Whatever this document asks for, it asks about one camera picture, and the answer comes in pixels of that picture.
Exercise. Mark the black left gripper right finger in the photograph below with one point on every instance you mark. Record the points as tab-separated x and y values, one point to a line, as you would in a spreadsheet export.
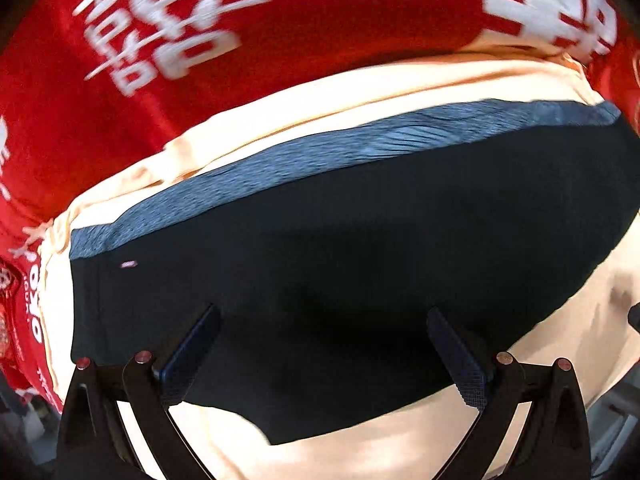
467	362

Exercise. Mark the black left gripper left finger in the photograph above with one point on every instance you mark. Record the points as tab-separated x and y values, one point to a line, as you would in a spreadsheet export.
183	351

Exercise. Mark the black pants with grey trim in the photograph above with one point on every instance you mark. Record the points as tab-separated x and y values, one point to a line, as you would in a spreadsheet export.
326	255

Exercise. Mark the cream cloth sheet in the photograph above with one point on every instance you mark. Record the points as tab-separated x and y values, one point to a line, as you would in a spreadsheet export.
413	442

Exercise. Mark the red blanket with white characters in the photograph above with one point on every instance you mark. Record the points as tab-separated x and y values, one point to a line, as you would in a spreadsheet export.
89	87

